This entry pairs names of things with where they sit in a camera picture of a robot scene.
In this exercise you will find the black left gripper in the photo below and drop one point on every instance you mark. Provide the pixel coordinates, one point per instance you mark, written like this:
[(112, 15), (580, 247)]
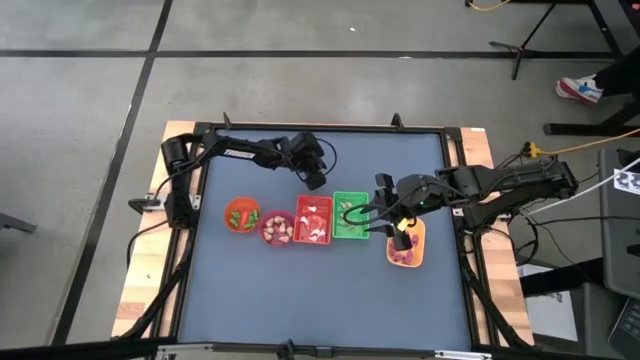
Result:
[(295, 157)]

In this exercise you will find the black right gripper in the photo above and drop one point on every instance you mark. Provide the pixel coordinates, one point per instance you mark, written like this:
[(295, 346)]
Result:
[(415, 195)]

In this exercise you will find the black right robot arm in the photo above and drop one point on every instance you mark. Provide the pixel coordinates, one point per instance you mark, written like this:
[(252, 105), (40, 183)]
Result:
[(500, 177)]

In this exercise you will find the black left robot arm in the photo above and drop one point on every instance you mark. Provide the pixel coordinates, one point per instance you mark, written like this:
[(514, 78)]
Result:
[(240, 152)]

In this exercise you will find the red plastic basket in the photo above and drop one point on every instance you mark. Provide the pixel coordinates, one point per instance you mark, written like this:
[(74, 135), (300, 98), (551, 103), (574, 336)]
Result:
[(312, 201)]

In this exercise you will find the green plastic basket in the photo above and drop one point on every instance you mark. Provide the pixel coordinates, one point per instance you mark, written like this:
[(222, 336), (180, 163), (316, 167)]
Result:
[(357, 234)]

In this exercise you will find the yellow plastic bin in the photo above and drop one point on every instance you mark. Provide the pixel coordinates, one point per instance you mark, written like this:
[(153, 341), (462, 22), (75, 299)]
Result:
[(419, 260)]

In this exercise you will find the pink round bowl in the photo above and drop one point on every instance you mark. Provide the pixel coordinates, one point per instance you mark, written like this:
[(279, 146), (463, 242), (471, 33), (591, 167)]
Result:
[(276, 243)]

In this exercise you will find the orange round bowl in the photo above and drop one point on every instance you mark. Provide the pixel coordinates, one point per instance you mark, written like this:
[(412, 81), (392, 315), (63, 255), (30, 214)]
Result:
[(242, 205)]

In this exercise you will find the wooden side board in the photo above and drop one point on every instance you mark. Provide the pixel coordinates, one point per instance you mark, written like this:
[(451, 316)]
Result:
[(475, 142), (175, 127)]

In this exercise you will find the black table leg strut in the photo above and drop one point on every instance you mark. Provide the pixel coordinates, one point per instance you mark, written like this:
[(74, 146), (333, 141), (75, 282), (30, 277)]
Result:
[(161, 297), (500, 320)]

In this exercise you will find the white box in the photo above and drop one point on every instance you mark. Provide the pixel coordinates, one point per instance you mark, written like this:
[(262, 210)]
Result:
[(547, 315)]

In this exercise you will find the dark grey desk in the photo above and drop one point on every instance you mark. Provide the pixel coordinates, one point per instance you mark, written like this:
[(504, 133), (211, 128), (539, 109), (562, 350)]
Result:
[(617, 240)]

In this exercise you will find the black tripod stand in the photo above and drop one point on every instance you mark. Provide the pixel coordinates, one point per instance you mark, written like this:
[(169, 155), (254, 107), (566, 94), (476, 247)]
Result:
[(521, 50)]

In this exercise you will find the person's shoe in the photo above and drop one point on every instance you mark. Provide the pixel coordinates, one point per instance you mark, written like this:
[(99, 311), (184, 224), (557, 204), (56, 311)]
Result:
[(577, 89)]

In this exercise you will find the white fiducial tag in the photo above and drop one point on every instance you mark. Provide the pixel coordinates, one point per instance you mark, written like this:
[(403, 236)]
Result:
[(629, 182)]

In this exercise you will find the black keyboard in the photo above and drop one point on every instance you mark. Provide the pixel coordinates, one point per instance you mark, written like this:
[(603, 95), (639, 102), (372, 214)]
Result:
[(629, 327)]

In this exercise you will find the person's leg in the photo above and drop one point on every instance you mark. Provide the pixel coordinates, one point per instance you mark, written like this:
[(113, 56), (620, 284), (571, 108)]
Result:
[(620, 75)]

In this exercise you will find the black floor bar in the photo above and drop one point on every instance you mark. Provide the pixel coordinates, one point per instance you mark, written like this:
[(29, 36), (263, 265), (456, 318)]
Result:
[(75, 350)]

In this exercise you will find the grey chair foot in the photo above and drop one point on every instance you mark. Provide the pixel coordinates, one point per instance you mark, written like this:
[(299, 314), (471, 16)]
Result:
[(17, 224)]

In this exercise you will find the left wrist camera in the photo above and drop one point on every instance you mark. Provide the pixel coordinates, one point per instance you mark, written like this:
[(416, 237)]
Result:
[(312, 145)]

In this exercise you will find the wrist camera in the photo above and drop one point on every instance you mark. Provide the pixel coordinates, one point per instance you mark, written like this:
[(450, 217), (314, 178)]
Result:
[(312, 145), (384, 187)]

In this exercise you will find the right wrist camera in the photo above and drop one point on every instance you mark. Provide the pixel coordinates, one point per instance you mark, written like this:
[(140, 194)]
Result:
[(384, 187)]

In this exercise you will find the silver aluminium rail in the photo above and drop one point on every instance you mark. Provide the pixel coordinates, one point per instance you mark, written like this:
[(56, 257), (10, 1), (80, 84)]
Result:
[(200, 347)]

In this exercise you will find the black desk leg frame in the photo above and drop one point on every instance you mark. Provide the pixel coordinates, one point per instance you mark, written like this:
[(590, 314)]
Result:
[(575, 129)]

